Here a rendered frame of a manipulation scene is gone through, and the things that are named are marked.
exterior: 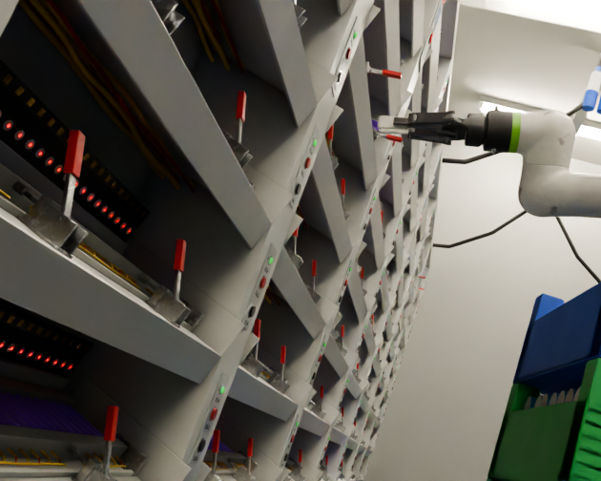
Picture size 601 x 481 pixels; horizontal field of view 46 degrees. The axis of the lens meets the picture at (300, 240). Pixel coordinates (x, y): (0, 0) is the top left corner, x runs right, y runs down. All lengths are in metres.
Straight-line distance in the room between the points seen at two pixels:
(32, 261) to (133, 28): 0.18
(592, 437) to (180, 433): 0.61
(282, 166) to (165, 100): 0.41
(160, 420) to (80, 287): 0.42
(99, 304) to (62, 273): 0.08
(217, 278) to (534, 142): 0.90
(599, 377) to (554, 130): 1.22
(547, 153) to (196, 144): 1.07
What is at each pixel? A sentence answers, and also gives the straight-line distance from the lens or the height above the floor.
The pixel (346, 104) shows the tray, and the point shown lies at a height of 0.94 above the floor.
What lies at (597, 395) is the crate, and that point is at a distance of 0.45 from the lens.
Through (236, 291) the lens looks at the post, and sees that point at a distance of 0.96.
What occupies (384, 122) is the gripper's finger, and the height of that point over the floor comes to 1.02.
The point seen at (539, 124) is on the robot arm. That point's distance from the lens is 1.65.
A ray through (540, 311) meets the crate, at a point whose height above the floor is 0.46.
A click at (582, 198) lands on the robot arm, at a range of 1.60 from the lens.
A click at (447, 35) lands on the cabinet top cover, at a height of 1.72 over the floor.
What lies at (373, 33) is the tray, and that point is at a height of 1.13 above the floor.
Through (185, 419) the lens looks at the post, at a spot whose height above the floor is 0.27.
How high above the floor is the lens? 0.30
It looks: 14 degrees up
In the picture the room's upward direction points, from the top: 20 degrees clockwise
